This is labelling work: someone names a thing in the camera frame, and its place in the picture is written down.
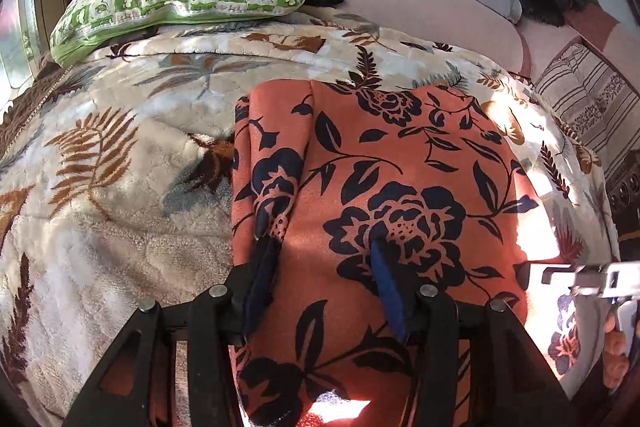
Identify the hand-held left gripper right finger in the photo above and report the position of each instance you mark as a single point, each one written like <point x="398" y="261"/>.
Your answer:
<point x="387" y="287"/>

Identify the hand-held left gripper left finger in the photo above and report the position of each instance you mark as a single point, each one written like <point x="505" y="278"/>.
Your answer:
<point x="260" y="277"/>

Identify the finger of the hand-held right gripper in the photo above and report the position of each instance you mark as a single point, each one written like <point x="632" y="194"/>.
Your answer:
<point x="545" y="274"/>

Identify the orange floral garment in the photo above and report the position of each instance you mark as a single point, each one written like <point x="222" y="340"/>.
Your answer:
<point x="400" y="187"/>

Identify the person's right hand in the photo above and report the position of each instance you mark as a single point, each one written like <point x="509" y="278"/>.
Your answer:
<point x="616" y="352"/>

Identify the dark box with round knobs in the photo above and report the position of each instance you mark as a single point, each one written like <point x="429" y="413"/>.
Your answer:
<point x="624" y="192"/>

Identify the cream leaf-print fleece blanket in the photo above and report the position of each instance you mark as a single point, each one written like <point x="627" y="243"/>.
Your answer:
<point x="130" y="167"/>

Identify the striped pink pillow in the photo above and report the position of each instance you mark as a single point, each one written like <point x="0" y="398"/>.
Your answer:
<point x="590" y="107"/>

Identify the pink padded headboard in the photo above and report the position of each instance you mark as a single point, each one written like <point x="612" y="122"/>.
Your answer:
<point x="430" y="12"/>

